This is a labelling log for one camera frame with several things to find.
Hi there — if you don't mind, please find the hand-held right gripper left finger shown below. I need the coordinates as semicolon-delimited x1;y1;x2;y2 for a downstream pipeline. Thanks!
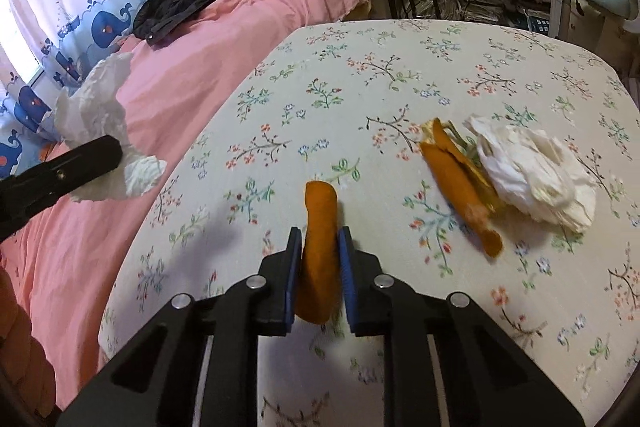
56;227;304;427

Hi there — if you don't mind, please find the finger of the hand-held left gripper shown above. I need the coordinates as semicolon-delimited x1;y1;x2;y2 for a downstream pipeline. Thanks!
0;135;124;243

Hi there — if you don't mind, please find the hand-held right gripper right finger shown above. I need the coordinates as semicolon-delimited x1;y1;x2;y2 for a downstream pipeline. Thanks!
338;227;585;427

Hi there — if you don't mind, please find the orange peel strip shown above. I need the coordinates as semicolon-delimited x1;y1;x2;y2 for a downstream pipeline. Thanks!
419;118;503;258
295;179;346;325

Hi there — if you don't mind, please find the white tissue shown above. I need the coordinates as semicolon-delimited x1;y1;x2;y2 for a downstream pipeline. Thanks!
462;114;598;234
54;52;168;202

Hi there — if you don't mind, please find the whale and tree printed curtain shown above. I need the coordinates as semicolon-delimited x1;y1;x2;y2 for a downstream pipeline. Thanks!
0;0;211;180

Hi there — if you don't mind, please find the pink blanket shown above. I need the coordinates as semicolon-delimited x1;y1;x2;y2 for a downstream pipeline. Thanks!
0;0;368;413

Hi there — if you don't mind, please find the floral tablecloth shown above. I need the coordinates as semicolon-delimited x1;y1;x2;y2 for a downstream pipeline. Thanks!
97;19;640;427

